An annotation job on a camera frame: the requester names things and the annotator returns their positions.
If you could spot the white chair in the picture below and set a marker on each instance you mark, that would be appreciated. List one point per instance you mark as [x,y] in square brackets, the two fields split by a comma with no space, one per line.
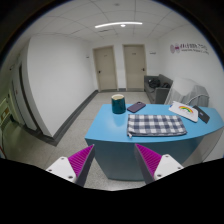
[188,92]

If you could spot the white rainbow card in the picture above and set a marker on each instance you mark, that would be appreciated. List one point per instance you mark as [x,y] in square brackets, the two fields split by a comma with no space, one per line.
[184,110]

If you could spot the ceiling tube light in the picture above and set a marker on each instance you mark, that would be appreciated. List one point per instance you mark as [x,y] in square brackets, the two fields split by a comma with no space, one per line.
[122,24]

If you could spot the blue and white checkered towel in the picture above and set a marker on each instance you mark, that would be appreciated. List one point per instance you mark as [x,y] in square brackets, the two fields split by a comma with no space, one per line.
[155,126]

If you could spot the dark teal mug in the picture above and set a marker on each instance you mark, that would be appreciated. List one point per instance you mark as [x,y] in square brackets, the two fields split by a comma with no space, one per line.
[118,104]

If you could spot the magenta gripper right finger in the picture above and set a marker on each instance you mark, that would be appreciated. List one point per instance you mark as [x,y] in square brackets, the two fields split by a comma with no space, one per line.
[153,165]

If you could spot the left beige door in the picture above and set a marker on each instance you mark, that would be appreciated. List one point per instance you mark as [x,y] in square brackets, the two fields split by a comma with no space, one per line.
[105,68]

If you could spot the purple smartphone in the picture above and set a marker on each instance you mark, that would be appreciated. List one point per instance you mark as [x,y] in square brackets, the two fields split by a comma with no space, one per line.
[136,107]

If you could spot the black bag on sofa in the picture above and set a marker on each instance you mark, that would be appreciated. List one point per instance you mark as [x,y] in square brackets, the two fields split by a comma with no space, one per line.
[154,83]

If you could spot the beige door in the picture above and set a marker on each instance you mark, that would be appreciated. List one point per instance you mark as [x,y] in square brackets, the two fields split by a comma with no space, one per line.
[105,68]
[135,66]

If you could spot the right beige door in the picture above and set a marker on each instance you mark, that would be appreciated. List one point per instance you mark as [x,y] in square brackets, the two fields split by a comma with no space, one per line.
[135,66]

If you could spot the pink wall sign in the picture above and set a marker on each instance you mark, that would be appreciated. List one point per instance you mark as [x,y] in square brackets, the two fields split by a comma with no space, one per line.
[188,47]

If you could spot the grey sofa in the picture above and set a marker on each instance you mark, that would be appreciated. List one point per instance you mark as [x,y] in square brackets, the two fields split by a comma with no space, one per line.
[159,94]

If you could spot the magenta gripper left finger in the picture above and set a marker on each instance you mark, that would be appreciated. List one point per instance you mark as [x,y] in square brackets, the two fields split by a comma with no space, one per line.
[74,168]

